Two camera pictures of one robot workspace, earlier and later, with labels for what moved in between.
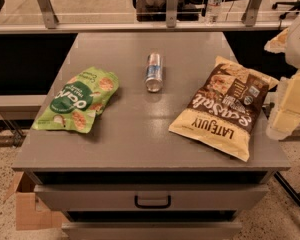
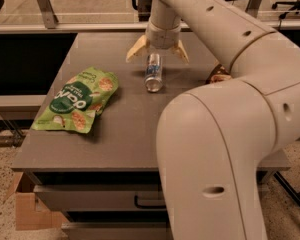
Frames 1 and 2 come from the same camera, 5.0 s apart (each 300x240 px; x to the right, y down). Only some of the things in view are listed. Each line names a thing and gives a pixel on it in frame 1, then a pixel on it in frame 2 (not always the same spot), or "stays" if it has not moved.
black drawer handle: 152,206 stays
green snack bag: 75,103 stays
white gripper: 299,45 -> 163,36
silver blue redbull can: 154,72 stays
